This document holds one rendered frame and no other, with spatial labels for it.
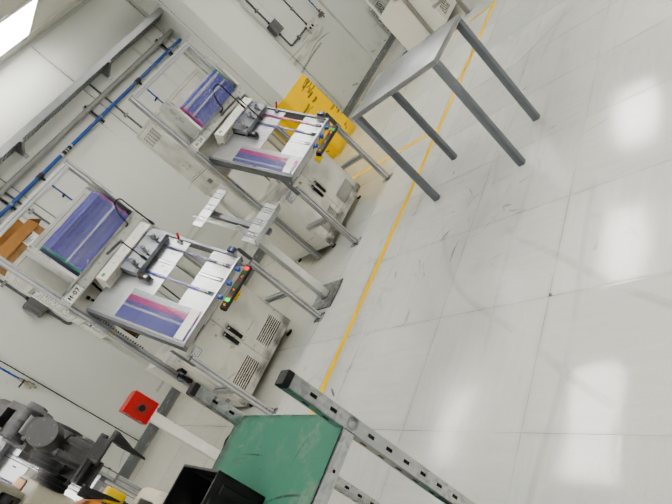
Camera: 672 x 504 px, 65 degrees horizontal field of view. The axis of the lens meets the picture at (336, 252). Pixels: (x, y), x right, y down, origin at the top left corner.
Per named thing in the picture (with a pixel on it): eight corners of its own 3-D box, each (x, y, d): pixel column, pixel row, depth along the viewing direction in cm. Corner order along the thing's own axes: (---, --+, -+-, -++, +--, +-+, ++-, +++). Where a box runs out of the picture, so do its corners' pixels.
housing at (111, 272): (157, 237, 361) (150, 224, 350) (114, 293, 335) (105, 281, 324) (148, 234, 364) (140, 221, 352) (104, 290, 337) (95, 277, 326)
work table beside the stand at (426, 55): (524, 164, 295) (433, 59, 267) (434, 201, 350) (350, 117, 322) (540, 115, 319) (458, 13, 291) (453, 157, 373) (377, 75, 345)
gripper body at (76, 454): (109, 436, 107) (77, 420, 107) (78, 485, 102) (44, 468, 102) (114, 441, 113) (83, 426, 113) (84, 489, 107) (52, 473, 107)
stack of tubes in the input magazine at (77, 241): (130, 214, 348) (94, 188, 338) (80, 273, 320) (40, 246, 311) (124, 220, 357) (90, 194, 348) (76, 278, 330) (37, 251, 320)
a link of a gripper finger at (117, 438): (149, 446, 108) (108, 426, 108) (129, 480, 104) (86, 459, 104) (152, 451, 113) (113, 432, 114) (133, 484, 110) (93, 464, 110)
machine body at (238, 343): (297, 325, 387) (232, 275, 366) (252, 411, 350) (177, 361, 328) (255, 335, 437) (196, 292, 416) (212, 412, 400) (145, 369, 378)
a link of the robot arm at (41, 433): (32, 403, 112) (3, 442, 107) (16, 388, 102) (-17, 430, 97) (82, 427, 111) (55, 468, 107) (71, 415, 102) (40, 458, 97)
